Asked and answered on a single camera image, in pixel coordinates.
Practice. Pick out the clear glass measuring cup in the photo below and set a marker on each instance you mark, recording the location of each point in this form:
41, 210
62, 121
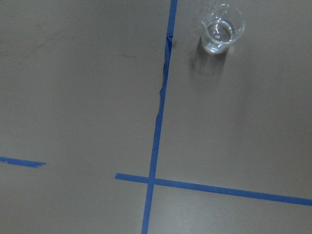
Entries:
222, 25

